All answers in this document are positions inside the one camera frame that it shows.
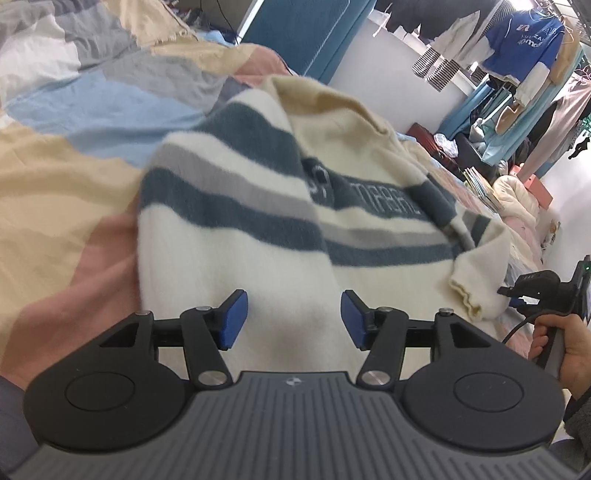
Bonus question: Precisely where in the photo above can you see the blue hanging jersey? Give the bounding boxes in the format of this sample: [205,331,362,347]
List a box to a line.
[480,10,565,107]

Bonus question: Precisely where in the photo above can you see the beige hanging trousers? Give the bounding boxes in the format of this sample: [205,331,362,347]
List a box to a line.
[518,73,590,181]

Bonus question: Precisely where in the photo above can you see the orange box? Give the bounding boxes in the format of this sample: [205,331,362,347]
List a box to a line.
[510,166,553,210]

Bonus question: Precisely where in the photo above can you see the stack of books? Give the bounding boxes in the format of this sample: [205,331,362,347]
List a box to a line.
[462,167,502,213]

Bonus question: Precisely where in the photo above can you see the right hand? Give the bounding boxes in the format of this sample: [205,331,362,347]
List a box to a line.
[528,314,590,400]

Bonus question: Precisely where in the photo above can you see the blue upholstered chair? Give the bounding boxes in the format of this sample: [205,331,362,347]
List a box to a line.
[243,0,376,84]

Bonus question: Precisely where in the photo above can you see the striped hanging cloth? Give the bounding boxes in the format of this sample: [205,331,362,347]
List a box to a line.
[412,47,460,92]

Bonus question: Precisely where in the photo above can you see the patchwork quilt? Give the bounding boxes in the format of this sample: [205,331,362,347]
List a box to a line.
[0,0,532,393]

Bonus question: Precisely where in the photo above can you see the cream striped fleece sweater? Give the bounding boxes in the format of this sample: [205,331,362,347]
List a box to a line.
[138,76,511,374]

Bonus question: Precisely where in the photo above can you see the pink plush pile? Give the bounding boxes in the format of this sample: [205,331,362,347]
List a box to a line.
[493,175,561,266]

